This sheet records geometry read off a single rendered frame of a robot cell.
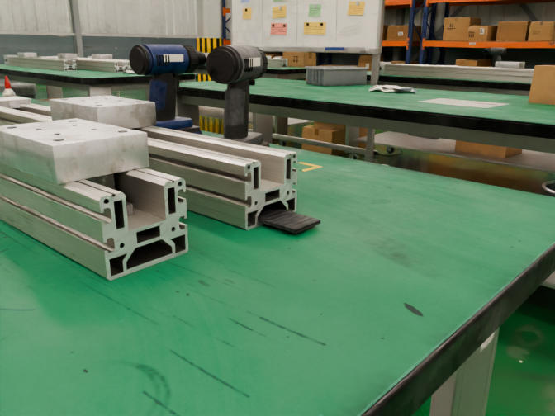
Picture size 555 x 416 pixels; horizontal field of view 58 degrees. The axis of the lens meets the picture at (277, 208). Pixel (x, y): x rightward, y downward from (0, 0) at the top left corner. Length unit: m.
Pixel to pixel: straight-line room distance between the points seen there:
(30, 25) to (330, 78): 10.75
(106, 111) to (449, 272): 0.57
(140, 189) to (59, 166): 0.08
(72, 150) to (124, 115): 0.33
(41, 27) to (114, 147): 12.70
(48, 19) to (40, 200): 12.76
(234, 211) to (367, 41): 3.10
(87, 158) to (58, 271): 0.12
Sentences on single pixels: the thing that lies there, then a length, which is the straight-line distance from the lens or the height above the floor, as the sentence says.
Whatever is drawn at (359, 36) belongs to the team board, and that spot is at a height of 1.06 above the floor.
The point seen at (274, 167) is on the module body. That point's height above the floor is 0.85.
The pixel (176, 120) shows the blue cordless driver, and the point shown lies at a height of 0.85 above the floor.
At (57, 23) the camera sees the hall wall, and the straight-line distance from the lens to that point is 13.45.
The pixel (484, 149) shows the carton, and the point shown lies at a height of 0.26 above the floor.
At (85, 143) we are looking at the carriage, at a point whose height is 0.90.
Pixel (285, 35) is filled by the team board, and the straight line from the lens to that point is 4.14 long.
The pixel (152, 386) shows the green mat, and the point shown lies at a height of 0.78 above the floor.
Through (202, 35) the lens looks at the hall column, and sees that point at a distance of 9.42.
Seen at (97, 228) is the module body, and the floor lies 0.83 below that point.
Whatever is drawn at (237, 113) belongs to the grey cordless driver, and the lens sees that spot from 0.85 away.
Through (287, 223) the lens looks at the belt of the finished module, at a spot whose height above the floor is 0.79.
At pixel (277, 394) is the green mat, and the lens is 0.35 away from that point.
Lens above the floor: 1.00
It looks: 18 degrees down
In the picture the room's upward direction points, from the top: 1 degrees clockwise
